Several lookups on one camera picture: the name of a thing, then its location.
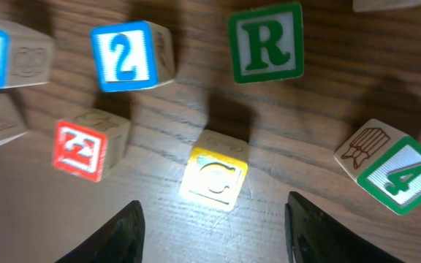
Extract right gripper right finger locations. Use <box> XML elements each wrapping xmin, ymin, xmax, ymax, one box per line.
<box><xmin>284</xmin><ymin>191</ymin><xmax>402</xmax><ymax>263</ymax></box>

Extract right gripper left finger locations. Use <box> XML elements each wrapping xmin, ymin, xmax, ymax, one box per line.
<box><xmin>57</xmin><ymin>200</ymin><xmax>145</xmax><ymax>263</ymax></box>

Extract yellow C block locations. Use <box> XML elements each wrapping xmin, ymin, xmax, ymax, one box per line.
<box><xmin>180</xmin><ymin>129</ymin><xmax>249</xmax><ymax>211</ymax></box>

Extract blue L block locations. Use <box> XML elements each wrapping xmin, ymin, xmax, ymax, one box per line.
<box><xmin>0</xmin><ymin>20</ymin><xmax>55</xmax><ymax>89</ymax></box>

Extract red E block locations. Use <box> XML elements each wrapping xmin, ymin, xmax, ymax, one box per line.
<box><xmin>52</xmin><ymin>108</ymin><xmax>131</xmax><ymax>183</ymax></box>

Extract green 4 block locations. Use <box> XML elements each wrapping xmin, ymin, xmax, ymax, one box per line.
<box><xmin>334</xmin><ymin>118</ymin><xmax>421</xmax><ymax>216</ymax></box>

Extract blue 2 block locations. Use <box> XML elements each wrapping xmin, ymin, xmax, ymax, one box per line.
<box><xmin>90</xmin><ymin>20</ymin><xmax>176</xmax><ymax>92</ymax></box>

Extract green R block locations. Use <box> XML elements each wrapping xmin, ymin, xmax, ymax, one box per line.
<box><xmin>228</xmin><ymin>2</ymin><xmax>304</xmax><ymax>84</ymax></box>

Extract blue T block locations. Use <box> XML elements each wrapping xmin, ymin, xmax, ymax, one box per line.
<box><xmin>352</xmin><ymin>0</ymin><xmax>421</xmax><ymax>12</ymax></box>

